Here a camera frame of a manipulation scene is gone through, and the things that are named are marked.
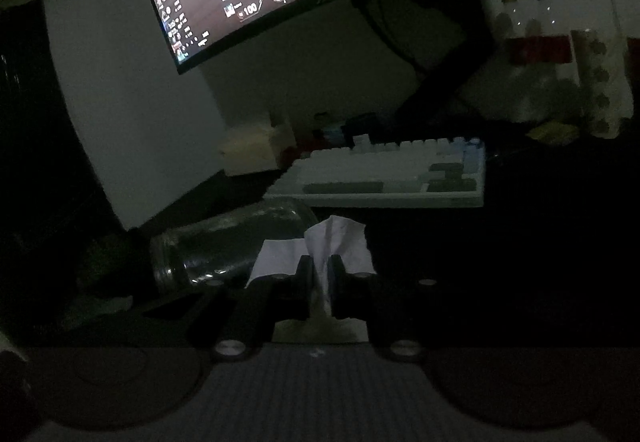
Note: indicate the white paper tissue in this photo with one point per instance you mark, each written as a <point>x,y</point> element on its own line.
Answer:
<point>340,237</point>

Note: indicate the clear glass jar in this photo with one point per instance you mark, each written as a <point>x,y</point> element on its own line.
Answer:
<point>225,242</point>

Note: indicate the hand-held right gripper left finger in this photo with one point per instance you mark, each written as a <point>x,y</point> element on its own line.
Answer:
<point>305,272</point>

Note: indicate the black-capped red-label bottle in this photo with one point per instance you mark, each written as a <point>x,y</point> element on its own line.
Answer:
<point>545,22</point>

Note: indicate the white mechanical keyboard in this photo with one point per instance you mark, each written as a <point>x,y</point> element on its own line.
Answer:
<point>390,172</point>

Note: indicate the crumpled white plastic bag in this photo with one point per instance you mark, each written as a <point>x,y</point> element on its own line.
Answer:
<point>540,92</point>

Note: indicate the yellow-capped red-label bottle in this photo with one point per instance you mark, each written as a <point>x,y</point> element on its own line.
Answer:
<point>510,22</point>

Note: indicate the white upright panel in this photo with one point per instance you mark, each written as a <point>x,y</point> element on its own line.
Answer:
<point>125,97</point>

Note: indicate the black monitor stand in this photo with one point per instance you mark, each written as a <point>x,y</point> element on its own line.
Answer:
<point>430,42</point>

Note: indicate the small yellow packet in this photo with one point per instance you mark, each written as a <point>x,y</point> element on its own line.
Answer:
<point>555,132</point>

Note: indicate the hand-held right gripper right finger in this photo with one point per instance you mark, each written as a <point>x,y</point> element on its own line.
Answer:
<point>338,274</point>

